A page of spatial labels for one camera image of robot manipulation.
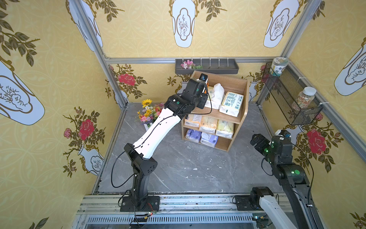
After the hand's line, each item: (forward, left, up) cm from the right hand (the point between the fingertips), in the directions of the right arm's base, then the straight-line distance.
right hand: (261, 139), depth 73 cm
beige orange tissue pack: (+9, +26, 0) cm, 28 cm away
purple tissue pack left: (+11, +34, -16) cm, 39 cm away
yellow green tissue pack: (+6, +17, 0) cm, 18 cm away
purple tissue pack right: (+7, +25, -14) cm, 29 cm away
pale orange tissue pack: (+12, +35, -1) cm, 37 cm away
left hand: (+17, +35, +16) cm, 42 cm away
